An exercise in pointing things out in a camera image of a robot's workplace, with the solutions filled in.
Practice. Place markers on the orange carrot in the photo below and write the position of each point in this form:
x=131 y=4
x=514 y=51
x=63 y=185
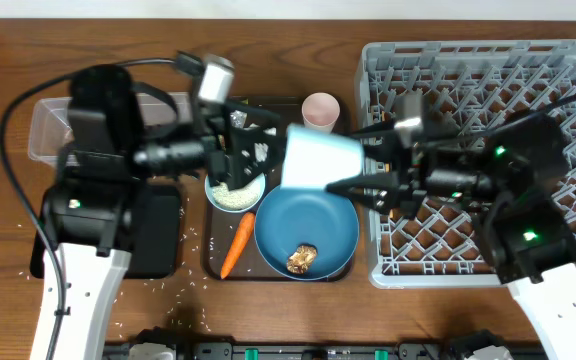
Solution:
x=240 y=240

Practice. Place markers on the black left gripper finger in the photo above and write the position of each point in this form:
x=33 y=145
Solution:
x=244 y=166
x=265 y=118

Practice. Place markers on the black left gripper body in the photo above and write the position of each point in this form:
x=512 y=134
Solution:
x=217 y=166

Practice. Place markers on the light blue rice bowl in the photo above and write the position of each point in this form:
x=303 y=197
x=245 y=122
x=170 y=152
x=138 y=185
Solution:
x=235 y=201

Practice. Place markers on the yellow snack wrapper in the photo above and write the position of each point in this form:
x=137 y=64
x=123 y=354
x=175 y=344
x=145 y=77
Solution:
x=238 y=118

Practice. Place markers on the dark blue plate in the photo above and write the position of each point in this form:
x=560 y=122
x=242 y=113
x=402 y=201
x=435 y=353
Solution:
x=287 y=218

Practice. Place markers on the brown serving tray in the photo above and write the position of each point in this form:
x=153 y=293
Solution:
x=220 y=226

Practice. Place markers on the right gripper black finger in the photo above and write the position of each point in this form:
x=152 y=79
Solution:
x=356 y=185
x=378 y=132

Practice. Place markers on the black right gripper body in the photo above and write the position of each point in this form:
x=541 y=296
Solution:
x=414 y=181

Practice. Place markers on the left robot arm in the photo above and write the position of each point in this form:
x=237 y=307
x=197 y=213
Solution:
x=109 y=145

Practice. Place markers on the crumpled white tissue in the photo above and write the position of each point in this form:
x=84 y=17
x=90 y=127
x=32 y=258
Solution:
x=261 y=149

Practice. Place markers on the grey dishwasher rack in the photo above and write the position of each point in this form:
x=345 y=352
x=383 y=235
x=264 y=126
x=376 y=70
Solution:
x=473 y=86

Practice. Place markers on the black waste bin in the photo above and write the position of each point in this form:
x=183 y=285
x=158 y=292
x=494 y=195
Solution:
x=153 y=235

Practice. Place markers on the light blue cup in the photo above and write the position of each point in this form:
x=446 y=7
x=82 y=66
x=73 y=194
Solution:
x=314 y=159

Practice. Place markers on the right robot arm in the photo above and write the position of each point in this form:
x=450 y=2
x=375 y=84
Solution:
x=506 y=187

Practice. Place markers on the clear plastic bin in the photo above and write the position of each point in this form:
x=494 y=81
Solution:
x=50 y=129

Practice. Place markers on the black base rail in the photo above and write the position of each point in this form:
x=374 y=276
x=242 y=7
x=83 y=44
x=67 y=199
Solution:
x=159 y=343

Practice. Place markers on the pink cup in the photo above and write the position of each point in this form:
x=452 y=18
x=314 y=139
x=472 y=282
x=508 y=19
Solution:
x=320 y=111

